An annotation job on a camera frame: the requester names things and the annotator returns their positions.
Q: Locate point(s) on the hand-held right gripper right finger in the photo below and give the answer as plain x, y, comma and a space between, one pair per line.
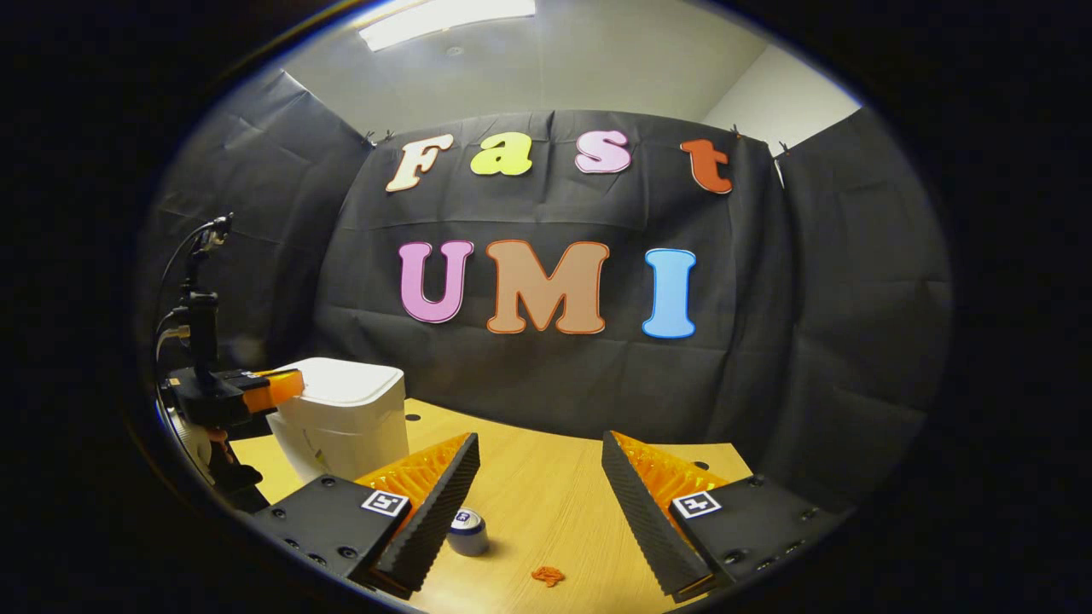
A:
644, 520

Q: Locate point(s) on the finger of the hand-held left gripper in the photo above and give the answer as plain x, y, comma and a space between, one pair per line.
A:
280, 390

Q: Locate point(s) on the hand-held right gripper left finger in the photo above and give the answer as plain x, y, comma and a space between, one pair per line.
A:
444, 512

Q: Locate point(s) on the white desktop garbage bin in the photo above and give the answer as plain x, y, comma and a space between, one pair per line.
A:
350, 409

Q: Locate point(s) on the orange paper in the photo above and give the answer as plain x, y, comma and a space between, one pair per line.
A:
548, 576

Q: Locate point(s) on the wooden desktop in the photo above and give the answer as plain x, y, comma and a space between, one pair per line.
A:
546, 503

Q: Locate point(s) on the black backdrop cloth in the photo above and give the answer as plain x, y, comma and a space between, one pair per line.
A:
554, 384

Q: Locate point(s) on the rectangular ceiling light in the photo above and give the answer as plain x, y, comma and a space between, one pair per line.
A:
444, 19

